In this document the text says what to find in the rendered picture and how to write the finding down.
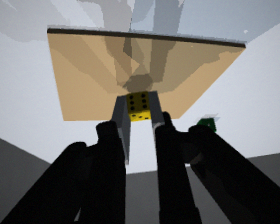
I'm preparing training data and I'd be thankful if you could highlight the tan flat mat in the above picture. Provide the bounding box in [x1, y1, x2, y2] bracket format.
[47, 28, 246, 121]

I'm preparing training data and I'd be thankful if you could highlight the green die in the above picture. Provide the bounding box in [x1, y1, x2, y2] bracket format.
[196, 118, 217, 132]

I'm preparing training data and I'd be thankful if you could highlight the yellow die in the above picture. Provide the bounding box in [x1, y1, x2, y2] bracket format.
[126, 91, 151, 122]

